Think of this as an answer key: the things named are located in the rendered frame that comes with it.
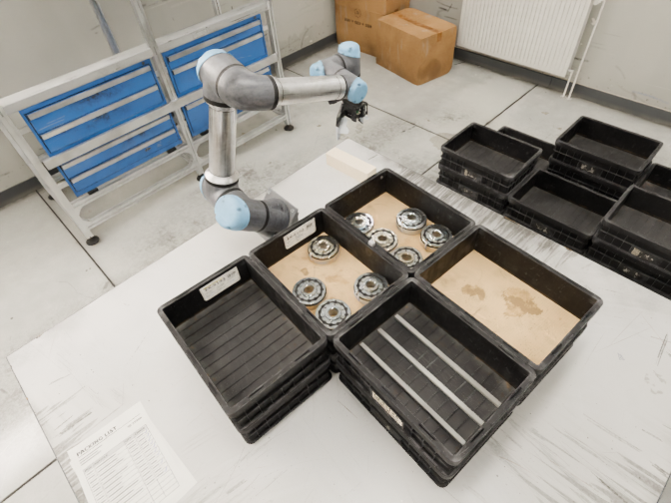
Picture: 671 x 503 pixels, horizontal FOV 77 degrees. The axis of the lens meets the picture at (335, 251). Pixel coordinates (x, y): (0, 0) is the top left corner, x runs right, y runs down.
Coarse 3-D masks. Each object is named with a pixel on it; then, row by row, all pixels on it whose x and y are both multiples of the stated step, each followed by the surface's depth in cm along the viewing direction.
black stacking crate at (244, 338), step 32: (256, 288) 133; (192, 320) 127; (224, 320) 126; (256, 320) 125; (288, 320) 124; (192, 352) 119; (224, 352) 119; (256, 352) 118; (288, 352) 117; (320, 352) 111; (224, 384) 112; (256, 384) 112; (288, 384) 109; (256, 416) 106
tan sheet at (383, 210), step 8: (376, 200) 156; (384, 200) 156; (392, 200) 156; (368, 208) 154; (376, 208) 153; (384, 208) 153; (392, 208) 153; (400, 208) 152; (376, 216) 151; (384, 216) 150; (392, 216) 150; (376, 224) 148; (384, 224) 148; (392, 224) 147; (432, 224) 146; (400, 232) 145; (400, 240) 142; (408, 240) 142; (416, 240) 142; (416, 248) 139; (424, 256) 137
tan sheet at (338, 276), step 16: (288, 256) 141; (304, 256) 140; (352, 256) 139; (288, 272) 136; (304, 272) 136; (320, 272) 135; (336, 272) 135; (352, 272) 134; (336, 288) 131; (352, 288) 130; (352, 304) 126
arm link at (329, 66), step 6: (336, 54) 147; (324, 60) 144; (330, 60) 144; (336, 60) 145; (342, 60) 146; (312, 66) 144; (318, 66) 142; (324, 66) 143; (330, 66) 142; (336, 66) 142; (342, 66) 146; (312, 72) 145; (318, 72) 142; (324, 72) 143; (330, 72) 142
